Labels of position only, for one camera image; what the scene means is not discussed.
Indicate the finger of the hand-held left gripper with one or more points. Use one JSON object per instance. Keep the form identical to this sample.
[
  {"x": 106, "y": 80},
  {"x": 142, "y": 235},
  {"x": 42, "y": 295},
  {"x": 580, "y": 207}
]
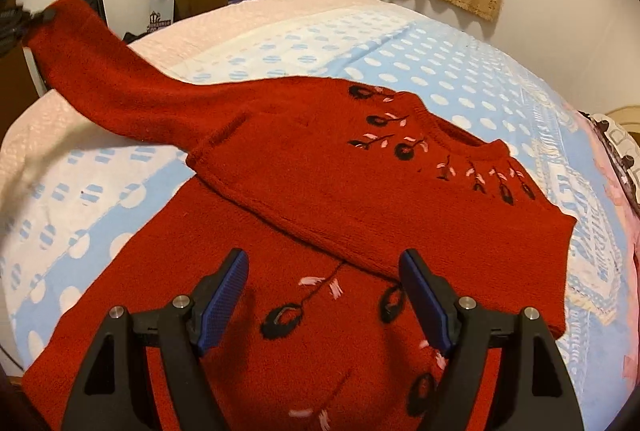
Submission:
[{"x": 15, "y": 26}]

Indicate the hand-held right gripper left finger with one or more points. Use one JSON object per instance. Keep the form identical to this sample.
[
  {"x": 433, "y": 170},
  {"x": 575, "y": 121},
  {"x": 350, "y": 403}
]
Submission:
[{"x": 225, "y": 306}]

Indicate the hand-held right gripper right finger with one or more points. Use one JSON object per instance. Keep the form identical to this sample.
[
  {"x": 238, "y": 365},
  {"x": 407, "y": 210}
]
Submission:
[{"x": 425, "y": 306}]

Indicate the red knitted flower sweater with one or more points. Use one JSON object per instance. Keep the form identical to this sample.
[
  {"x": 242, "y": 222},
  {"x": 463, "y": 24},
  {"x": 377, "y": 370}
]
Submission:
[{"x": 325, "y": 171}]

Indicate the brown wooden door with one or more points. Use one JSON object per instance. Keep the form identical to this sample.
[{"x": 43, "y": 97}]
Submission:
[{"x": 15, "y": 91}]

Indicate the black bag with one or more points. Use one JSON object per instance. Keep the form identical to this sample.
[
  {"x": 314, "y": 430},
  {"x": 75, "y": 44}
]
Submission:
[{"x": 99, "y": 8}]

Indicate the white paper bag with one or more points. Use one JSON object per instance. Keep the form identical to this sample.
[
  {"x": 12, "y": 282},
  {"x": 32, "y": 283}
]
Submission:
[{"x": 160, "y": 16}]

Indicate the pink quilted bedspread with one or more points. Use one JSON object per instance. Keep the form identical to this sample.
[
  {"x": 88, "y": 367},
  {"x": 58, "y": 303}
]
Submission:
[{"x": 210, "y": 26}]

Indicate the pink printed sheet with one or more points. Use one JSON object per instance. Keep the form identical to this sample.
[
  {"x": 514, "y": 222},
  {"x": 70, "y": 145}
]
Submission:
[{"x": 622, "y": 231}]

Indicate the blue polka dot printed blanket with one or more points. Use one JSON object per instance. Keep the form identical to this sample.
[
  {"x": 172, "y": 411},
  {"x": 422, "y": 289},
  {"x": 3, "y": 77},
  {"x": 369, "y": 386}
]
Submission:
[{"x": 450, "y": 76}]

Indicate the brown white patterned pillow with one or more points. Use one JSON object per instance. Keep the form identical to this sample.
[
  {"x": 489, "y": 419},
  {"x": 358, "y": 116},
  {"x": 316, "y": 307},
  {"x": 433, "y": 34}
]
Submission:
[{"x": 617, "y": 136}]

